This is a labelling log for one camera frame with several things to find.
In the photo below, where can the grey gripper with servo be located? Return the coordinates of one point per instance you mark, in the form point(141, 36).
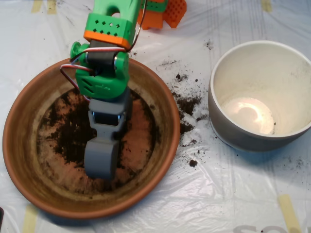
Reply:
point(106, 106)

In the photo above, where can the dark soil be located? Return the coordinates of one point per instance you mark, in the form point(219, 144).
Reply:
point(68, 126)

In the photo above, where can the dark brown crumb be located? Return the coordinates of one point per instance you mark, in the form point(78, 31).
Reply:
point(193, 163)
point(178, 77)

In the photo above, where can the spilled soil pile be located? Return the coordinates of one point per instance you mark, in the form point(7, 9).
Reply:
point(188, 104)

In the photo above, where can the terracotta saucer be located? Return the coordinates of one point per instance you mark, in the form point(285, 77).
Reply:
point(24, 155)

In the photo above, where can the white ceramic pot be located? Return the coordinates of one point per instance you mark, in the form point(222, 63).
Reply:
point(267, 72)

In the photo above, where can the beige masking tape strip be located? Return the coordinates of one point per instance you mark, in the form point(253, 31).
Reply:
point(30, 218)
point(266, 4)
point(51, 6)
point(36, 6)
point(289, 213)

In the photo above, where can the clear plastic cover sheet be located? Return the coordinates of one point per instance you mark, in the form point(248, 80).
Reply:
point(218, 194)

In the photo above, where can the black object at edge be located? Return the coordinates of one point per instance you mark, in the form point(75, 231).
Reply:
point(1, 216)

